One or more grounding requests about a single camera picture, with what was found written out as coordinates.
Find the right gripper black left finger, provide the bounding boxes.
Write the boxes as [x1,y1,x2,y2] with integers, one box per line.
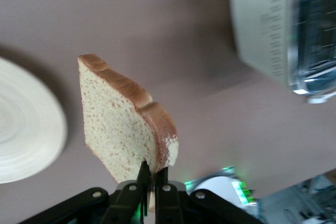
[18,161,149,224]

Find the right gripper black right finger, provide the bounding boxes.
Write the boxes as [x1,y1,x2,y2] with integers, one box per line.
[155,167,263,224]

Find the bread slice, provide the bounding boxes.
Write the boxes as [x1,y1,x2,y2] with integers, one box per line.
[78,54,180,213]

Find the round wooden plate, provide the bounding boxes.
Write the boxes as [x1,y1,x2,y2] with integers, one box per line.
[0,56,68,184]

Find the cream and chrome toaster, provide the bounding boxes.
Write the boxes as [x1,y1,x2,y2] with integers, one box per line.
[227,0,336,104]

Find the brown table cloth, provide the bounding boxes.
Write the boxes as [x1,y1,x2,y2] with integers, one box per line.
[0,0,336,224]

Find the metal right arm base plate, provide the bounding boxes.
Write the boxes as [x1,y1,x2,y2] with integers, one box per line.
[258,174,336,224]

